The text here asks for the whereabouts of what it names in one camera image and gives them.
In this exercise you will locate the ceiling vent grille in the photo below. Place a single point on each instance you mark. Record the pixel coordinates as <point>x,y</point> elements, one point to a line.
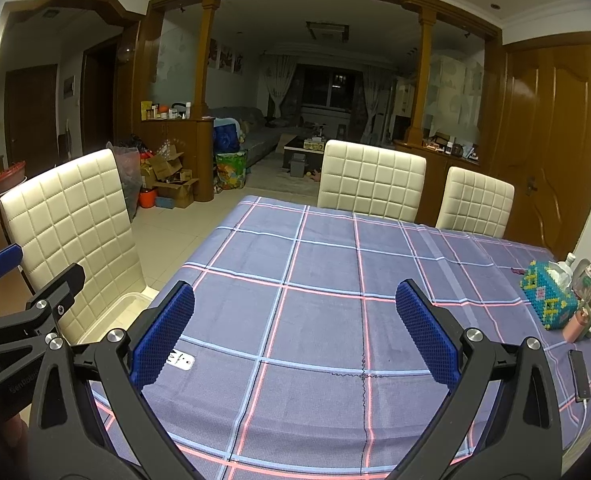
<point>50,14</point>

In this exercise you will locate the coffee table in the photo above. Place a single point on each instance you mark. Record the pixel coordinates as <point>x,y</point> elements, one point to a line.
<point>316,156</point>

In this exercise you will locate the grey sofa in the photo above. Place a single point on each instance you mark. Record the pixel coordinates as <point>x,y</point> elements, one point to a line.
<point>260,140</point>

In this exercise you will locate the assorted bottles and boxes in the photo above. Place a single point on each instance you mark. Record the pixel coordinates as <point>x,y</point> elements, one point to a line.
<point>165,111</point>

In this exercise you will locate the dark wooden door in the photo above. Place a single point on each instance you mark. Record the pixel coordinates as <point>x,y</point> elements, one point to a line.
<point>30,115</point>

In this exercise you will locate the blue bag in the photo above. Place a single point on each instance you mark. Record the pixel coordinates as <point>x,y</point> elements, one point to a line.
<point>226,136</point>

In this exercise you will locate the small clear glass bottle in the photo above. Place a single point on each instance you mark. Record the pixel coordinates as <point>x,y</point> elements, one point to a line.
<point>568,266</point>

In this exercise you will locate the translucent plastic sack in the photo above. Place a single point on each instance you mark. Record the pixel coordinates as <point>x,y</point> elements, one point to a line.
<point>127,175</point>

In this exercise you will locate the small framed wall picture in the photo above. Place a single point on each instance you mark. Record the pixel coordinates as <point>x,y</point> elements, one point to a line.
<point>68,86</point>

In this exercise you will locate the ceiling lamp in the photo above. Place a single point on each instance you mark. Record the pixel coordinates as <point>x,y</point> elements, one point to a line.
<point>327,31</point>

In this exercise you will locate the low wooden divider cabinet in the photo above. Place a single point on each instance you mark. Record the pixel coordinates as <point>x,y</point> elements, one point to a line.
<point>185,155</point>
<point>450,157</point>

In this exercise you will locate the black smartphone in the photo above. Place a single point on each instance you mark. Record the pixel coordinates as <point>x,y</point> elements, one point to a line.
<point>579,375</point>

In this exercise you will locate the beaded tissue box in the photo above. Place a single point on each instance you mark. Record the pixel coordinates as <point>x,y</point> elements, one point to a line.
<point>548,295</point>

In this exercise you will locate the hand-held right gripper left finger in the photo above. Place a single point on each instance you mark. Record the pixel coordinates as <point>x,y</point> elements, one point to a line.
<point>163,340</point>

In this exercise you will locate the red basin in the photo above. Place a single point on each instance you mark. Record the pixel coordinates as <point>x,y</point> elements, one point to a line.
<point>8,172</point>

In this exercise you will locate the television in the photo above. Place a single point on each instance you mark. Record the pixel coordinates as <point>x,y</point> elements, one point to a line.
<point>401,128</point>

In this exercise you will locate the light wooden door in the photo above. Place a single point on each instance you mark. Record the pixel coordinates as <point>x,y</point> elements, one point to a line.
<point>550,150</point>

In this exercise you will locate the pink cylindrical container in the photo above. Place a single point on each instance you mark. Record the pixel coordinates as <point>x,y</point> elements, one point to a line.
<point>580,325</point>

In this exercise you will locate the person's left hand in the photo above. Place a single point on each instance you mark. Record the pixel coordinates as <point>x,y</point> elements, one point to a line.
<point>14,440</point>

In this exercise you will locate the open cardboard box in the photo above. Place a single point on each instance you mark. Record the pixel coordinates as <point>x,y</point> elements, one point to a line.
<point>165,166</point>
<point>178,194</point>

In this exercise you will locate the assorted small household items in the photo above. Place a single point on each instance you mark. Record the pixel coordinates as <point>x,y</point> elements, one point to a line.
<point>450,146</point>

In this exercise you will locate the round translucent wall fixture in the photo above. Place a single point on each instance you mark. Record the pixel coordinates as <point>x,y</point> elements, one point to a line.
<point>125,52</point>

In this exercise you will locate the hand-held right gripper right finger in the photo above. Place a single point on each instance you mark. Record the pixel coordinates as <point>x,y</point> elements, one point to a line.
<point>428,335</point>

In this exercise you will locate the small grey bin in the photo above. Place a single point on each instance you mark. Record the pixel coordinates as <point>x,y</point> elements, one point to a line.
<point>298,165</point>

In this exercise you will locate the patterned curtain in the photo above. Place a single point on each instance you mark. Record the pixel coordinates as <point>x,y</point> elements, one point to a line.
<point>280,85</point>
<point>375,100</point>

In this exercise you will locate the pink floor toy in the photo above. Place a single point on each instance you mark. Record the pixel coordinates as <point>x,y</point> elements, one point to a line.
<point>314,175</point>

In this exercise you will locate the colourful printed bag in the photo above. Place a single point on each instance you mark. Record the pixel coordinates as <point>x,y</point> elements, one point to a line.
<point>231,171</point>

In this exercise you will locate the window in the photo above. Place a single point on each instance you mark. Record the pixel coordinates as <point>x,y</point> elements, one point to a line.
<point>333,87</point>

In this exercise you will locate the cream quilted dining chair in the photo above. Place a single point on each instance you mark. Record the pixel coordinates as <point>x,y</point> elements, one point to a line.
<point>475,202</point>
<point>370,180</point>
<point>65,220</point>

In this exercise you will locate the orange bucket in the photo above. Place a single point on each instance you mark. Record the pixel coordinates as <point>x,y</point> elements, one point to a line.
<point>147,198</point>

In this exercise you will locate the purple plaid tablecloth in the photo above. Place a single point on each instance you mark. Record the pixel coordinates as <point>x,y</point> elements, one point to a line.
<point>325,335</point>

